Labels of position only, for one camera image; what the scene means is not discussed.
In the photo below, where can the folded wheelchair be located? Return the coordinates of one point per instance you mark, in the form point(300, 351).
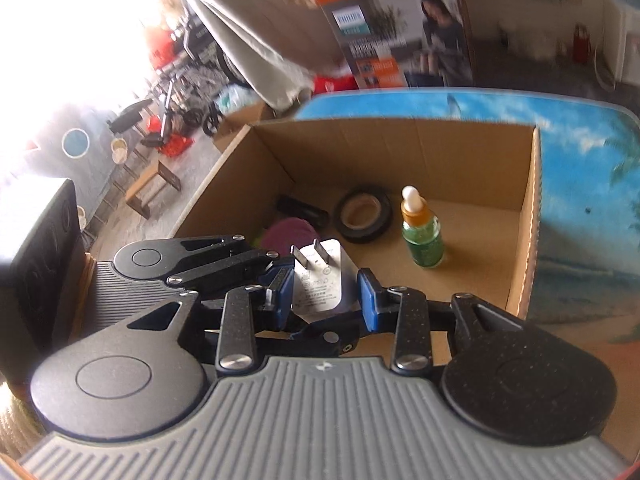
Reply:
point(200, 40)

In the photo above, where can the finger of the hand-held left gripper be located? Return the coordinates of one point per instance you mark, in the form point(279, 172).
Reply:
point(327, 336)
point(225, 265)

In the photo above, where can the orange hanging bag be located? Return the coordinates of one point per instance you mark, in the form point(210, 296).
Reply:
point(160, 45)

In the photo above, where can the grey dotted floor mat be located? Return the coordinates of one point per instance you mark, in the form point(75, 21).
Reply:
point(75, 142)

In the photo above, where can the black padded rest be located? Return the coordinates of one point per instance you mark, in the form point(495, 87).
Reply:
point(127, 115)

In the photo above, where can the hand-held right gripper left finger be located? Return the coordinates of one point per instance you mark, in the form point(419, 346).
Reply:
point(283, 295)

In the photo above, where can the white fluffy rug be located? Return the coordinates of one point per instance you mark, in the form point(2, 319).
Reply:
point(15, 420)

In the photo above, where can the small wooden stool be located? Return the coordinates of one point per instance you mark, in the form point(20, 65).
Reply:
point(150, 180)

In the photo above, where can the black tube with gold cap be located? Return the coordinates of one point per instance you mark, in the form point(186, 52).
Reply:
point(300, 207)

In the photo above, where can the beige curtain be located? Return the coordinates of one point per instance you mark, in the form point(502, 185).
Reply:
point(240, 35)

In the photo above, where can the white charger plug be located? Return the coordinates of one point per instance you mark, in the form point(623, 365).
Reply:
point(320, 285)

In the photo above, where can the white water dispenser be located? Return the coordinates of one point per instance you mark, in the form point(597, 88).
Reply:
point(631, 40)

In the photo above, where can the green dropper bottle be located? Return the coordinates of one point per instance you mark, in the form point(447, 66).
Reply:
point(422, 245)

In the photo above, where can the crumpled red bag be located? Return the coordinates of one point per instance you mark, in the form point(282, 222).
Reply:
point(177, 145)

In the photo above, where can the red plastic bag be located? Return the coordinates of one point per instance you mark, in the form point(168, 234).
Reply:
point(335, 82)

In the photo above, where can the brown cardboard box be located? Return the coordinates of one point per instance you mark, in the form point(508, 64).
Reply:
point(475, 170)

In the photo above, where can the orange appliance carton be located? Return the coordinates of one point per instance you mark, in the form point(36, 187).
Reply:
point(390, 25)

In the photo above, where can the small open cardboard box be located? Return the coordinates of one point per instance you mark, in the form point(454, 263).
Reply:
point(240, 120)

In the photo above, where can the pink silicone cup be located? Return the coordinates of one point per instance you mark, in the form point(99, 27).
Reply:
point(290, 235)

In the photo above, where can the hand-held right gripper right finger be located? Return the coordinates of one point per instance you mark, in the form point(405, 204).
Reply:
point(367, 300)

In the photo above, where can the white and green plastic bag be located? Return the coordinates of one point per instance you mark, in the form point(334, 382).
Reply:
point(235, 97)

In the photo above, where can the black tape roll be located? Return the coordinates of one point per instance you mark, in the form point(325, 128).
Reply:
point(365, 235)

